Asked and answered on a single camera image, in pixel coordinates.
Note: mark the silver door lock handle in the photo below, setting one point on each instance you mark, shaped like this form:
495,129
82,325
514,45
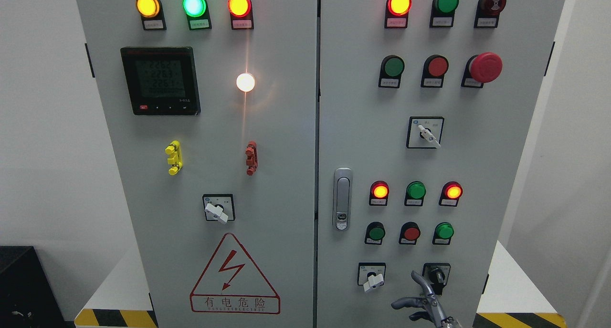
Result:
342,187

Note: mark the black knob selector switch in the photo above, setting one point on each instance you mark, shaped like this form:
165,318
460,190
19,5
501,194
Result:
437,274

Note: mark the red indicator light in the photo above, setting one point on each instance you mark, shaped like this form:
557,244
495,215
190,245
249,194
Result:
450,194
241,12
379,193
396,14

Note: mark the red terminal connector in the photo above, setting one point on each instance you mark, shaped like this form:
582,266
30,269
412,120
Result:
251,158

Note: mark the red indicator light top right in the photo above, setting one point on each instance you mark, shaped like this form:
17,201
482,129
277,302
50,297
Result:
396,14

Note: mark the yellow terminal connector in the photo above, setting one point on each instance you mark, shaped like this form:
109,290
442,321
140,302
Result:
173,152

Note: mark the red emergency stop button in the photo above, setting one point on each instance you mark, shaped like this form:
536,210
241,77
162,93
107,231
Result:
481,69

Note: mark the green push button upper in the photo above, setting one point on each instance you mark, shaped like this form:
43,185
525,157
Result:
391,69

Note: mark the green indicator light top left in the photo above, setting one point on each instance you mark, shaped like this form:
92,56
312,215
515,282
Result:
197,14

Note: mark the red push button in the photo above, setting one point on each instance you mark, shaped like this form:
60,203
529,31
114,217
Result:
434,69
409,233

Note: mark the white indicator light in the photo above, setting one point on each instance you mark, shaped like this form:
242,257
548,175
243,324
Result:
245,82

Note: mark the upper right rotary switch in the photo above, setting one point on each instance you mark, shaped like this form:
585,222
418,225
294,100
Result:
425,132

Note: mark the red indicator light lower left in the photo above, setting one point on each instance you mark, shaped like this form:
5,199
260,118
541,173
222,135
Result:
379,193

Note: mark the yellow indicator light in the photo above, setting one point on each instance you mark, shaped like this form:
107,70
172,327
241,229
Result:
151,15

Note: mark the red indicator light lower right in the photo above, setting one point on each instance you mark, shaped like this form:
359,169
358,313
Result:
450,194

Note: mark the green indicator light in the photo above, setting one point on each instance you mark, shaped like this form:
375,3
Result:
197,14
442,13
415,194

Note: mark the green push button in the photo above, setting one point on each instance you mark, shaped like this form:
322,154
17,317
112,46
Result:
443,234
391,69
375,233

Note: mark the black digital power meter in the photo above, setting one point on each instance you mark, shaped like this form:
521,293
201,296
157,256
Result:
161,81

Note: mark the grey cabinet door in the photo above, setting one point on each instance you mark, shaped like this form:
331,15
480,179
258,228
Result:
364,128
274,208

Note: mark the dark red buzzer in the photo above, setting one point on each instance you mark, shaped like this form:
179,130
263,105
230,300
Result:
488,12

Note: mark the red electrical danger sticker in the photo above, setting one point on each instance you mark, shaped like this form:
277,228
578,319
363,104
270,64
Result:
232,282

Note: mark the green indicator light lower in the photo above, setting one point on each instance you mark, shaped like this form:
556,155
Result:
415,194

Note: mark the red indicator light top left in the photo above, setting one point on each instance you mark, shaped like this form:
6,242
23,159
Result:
241,12

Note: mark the green push button lower left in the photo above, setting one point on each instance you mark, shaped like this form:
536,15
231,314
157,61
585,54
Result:
375,233

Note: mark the red push button lower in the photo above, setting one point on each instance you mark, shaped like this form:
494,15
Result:
409,233

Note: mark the green push button lower right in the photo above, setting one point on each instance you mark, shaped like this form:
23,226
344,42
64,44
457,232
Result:
443,234

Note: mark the left grey cabinet door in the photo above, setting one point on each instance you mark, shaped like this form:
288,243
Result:
274,208

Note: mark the black box lower left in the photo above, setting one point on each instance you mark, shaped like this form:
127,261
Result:
26,298

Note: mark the right grey cabinet door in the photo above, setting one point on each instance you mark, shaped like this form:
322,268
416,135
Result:
364,128

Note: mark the green indicator light top right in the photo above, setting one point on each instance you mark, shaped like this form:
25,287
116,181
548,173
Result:
442,13

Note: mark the red push button upper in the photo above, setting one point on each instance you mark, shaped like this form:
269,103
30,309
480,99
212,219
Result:
434,69

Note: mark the left door rotary switch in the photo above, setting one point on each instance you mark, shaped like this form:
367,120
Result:
219,208

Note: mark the lower white rotary switch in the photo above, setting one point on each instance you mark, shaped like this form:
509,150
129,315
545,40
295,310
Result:
371,275

